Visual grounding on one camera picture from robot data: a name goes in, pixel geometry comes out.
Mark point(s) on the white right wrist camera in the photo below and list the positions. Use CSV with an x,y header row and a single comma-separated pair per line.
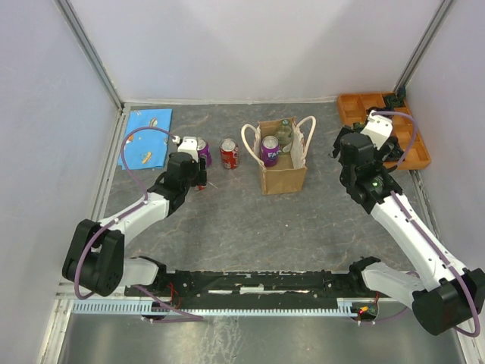
x,y
378,128

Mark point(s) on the purple soda can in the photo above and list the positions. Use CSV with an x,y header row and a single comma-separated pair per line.
x,y
269,151
203,151

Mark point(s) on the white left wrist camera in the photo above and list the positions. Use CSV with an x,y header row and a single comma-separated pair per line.
x,y
187,144

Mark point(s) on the dark item in tray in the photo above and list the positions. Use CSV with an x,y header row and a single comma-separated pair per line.
x,y
396,99

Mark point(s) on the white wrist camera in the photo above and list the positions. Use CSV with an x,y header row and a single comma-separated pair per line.
x,y
187,144
378,128

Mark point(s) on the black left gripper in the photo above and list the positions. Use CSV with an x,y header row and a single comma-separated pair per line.
x,y
201,174

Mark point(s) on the burlap canvas tote bag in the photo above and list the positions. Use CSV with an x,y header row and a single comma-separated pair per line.
x,y
288,174

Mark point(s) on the clear glass bottle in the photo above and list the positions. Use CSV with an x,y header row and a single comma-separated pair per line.
x,y
284,134

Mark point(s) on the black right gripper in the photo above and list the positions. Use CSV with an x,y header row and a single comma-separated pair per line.
x,y
380,155

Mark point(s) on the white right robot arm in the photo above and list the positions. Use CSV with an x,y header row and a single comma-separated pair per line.
x,y
443,293

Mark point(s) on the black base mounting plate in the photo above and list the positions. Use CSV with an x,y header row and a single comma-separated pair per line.
x,y
248,290

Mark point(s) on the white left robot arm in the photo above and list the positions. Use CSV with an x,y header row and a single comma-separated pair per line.
x,y
96,261

